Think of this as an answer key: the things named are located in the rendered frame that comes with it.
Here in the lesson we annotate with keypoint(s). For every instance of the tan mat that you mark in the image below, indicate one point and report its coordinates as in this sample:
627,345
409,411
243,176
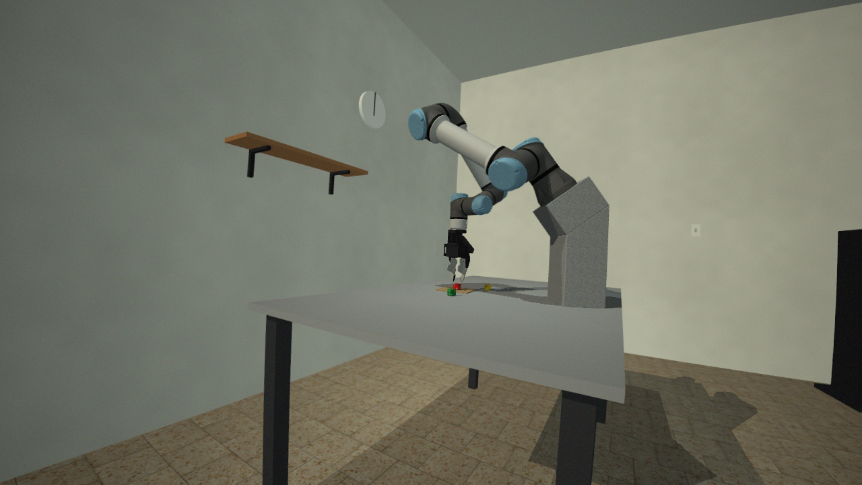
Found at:
462,290

